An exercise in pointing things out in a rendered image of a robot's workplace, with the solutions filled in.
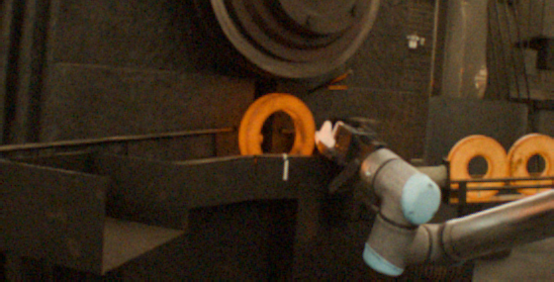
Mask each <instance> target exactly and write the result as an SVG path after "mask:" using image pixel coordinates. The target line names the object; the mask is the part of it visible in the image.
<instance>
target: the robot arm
mask: <svg viewBox="0 0 554 282"><path fill-rule="evenodd" d="M365 129H366V130H367V131H369V132H370V133H371V134H364V131H365ZM376 135H377V134H375V133H373V132H372V131H370V129H368V128H367V127H365V126H364V125H361V128H360V129H356V130H355V129H354V128H351V127H350V126H348V125H347V124H346V125H344V124H343V123H342V122H338V123H337V124H336V126H335V128H334V129H333V131H331V126H330V122H329V121H326V122H324V124H323V129H322V131H321V132H316V142H317V144H318V148H319V150H320V152H321V153H322V154H324V155H325V156H327V157H328V158H329V159H331V160H332V161H333V162H335V163H337V164H339V165H340V166H344V167H347V168H346V169H343V170H342V171H341V172H340V173H339V174H338V176H337V177H336V178H335V179H334V180H333V181H332V182H330V183H329V184H328V185H327V186H326V187H327V188H328V190H329V193H330V195H331V196H343V195H345V194H346V193H347V192H348V191H349V190H351V189H352V187H353V186H354V185H355V184H357V183H359V182H360V181H361V183H363V185H364V186H366V188H367V189H369V190H370V191H371V192H373V193H374V194H375V195H376V196H378V197H379V198H380V199H382V204H381V207H380V209H379V212H378V214H377V217H376V220H375V222H374V225H373V227H372V231H371V234H370V237H369V240H368V242H366V248H365V251H364V259H365V262H366V263H367V264H368V265H370V266H371V267H372V268H374V270H376V271H378V272H382V273H384V274H386V275H390V276H398V275H401V274H402V272H404V267H405V265H406V266H445V267H455V266H459V265H461V264H463V263H464V262H466V261H467V259H468V258H473V257H477V256H481V255H486V254H490V253H493V252H498V251H502V250H506V249H509V248H512V247H515V246H519V245H523V244H527V243H531V242H535V241H539V240H543V239H547V238H550V237H554V189H552V190H549V191H547V192H543V193H540V194H538V195H534V196H531V197H528V198H525V199H522V200H519V201H516V202H513V203H510V204H507V205H503V206H501V207H497V208H495V209H492V210H489V211H486V212H483V213H479V214H477V215H473V216H470V217H467V218H464V219H460V220H453V221H449V222H446V223H443V224H440V225H432V224H424V223H425V222H427V221H429V220H430V219H431V218H432V217H433V216H434V213H435V211H436V209H437V208H438V205H439V201H440V194H439V190H438V186H437V185H435V184H434V183H433V182H432V181H431V179H430V178H429V177H428V176H427V175H425V174H421V173H420V172H418V171H417V170H415V169H414V168H413V167H412V166H410V165H409V164H407V163H405V162H404V161H402V160H401V159H400V158H399V157H397V156H396V155H394V154H393V153H392V152H391V151H389V150H387V145H386V144H385V143H383V142H382V141H381V140H379V139H378V138H376Z"/></svg>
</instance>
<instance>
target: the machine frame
mask: <svg viewBox="0 0 554 282"><path fill-rule="evenodd" d="M409 1H410V0H379V8H378V11H377V14H376V17H375V19H374V21H373V23H372V28H371V29H370V31H369V33H368V35H367V36H366V38H365V40H364V41H363V43H362V44H361V46H360V47H359V48H358V50H357V51H356V52H354V53H353V54H352V55H351V57H350V58H349V59H348V60H347V61H345V62H344V63H343V64H341V65H338V66H337V67H336V68H334V69H333V70H330V71H328V72H326V73H323V74H322V75H318V76H314V77H309V78H287V77H273V76H267V75H262V74H258V73H255V72H252V71H250V70H248V69H246V68H244V67H242V66H241V65H239V64H236V63H234V62H233V61H232V60H231V59H230V58H229V57H227V56H226V55H225V54H224V53H223V52H222V51H221V50H219V48H218V47H217V46H216V44H215V43H214V42H213V41H212V39H211V38H210V37H209V36H208V34H207V33H206V30H205V29H204V28H203V26H201V24H200V23H199V21H198V19H197V17H196V14H195V12H194V10H193V8H192V5H191V3H190V0H0V147H1V146H11V145H20V144H30V143H39V142H49V141H77V140H88V139H97V138H107V137H118V136H128V135H138V134H159V133H170V132H181V131H191V130H202V129H212V128H223V127H231V128H232V132H231V133H224V156H226V155H234V154H241V152H240V147H239V133H236V132H235V131H234V130H233V129H234V127H240V126H241V122H242V120H243V117H244V116H245V114H246V113H247V111H248V108H249V107H250V106H251V105H252V104H253V103H254V102H255V101H256V100H258V99H259V98H261V97H265V96H267V95H271V94H283V95H289V96H292V97H295V98H298V99H300V100H301V101H302V102H303V103H304V104H305V106H306V107H307V108H308V110H309V111H310V113H311V115H312V117H313V120H314V124H315V131H316V132H321V131H322V129H323V124H324V122H326V121H329V122H330V126H331V131H333V129H334V121H335V119H336V118H337V117H358V118H366V119H373V120H379V121H381V122H383V143H385V144H386V145H387V150H389V151H391V152H392V153H393V154H394V155H396V156H397V157H399V158H400V159H401V160H402V161H404V162H405V163H407V164H409V165H411V162H412V152H413V143H414V132H415V122H416V94H415V93H411V92H403V89H404V70H405V60H406V49H407V40H408V36H407V30H408V20H409V10H410V2H409ZM349 69H351V70H352V71H353V75H352V76H348V77H346V78H345V79H343V80H341V81H339V82H336V83H334V84H350V88H347V89H329V88H328V87H327V88H326V89H321V90H319V91H317V92H315V93H313V94H310V95H307V91H308V90H310V89H312V88H315V87H317V86H319V85H321V84H323V83H324V82H326V81H330V80H332V79H333V78H335V77H337V76H339V75H341V74H343V73H345V72H347V70H349ZM280 129H294V130H295V129H296V128H295V124H294V121H293V119H292V118H291V116H289V115H288V114H287V112H285V111H283V110H278V111H275V112H273V113H272V114H270V115H269V116H267V118H266V119H265V121H264V133H265V141H264V144H263V146H262V154H289V148H290V136H291V135H281V134H280V133H279V130H280ZM85 151H94V152H101V153H108V154H114V155H120V156H128V142H127V141H122V142H112V143H103V144H85V145H76V146H66V147H57V148H47V149H41V155H47V154H57V153H75V152H85ZM209 157H215V134H212V135H192V136H182V137H171V138H161V139H151V140H141V141H137V158H142V159H149V160H157V161H164V162H175V161H184V160H192V159H200V158H209ZM327 194H328V188H327V187H325V198H320V209H319V219H318V229H317V238H316V247H315V255H314V266H313V276H312V282H371V281H370V278H369V275H368V272H367V263H366V262H365V259H364V251H365V248H366V242H368V240H369V237H370V234H371V231H372V227H373V225H374V222H375V220H376V216H374V220H373V221H370V222H353V223H350V222H348V221H346V220H342V219H339V218H336V217H333V216H329V215H328V214H327V213H326V205H327ZM283 201H284V199H268V200H250V201H244V202H237V203H233V202H231V203H225V204H219V205H213V206H207V207H201V208H195V209H189V215H188V226H187V235H186V236H184V235H182V236H180V237H178V238H176V239H174V240H173V241H171V242H167V243H165V244H164V245H163V246H161V247H159V248H157V249H154V250H152V251H150V252H148V253H147V254H145V255H141V256H139V257H138V258H136V259H134V260H132V261H130V262H128V263H126V264H125V270H126V271H125V282H276V274H277V265H278V254H279V243H280V233H281V222H282V211H283Z"/></svg>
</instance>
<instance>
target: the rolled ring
mask: <svg viewBox="0 0 554 282"><path fill-rule="evenodd" d="M278 110H283V111H285V112H287V114H288V115H289V116H291V118H292V119H293V121H294V124H295V128H296V139H295V143H294V146H293V148H292V150H291V152H290V153H289V154H311V153H312V151H313V148H314V144H315V137H316V131H315V124H314V120H313V117H312V115H311V113H310V111H309V110H308V108H307V107H306V106H305V104H304V103H303V102H302V101H301V100H300V99H298V98H295V97H292V96H289V95H283V94H271V95H267V96H265V97H261V98H259V99H258V100H256V101H255V102H254V103H253V104H252V105H251V106H250V107H249V108H248V111H247V113H246V114H245V116H244V117H243V120H242V122H241V126H240V130H239V147H240V152H241V154H249V153H252V154H254V153H259V154H262V152H261V149H260V145H259V134H260V130H261V127H262V125H263V123H264V121H265V119H266V118H267V116H269V115H270V114H272V113H273V112H275V111H278Z"/></svg>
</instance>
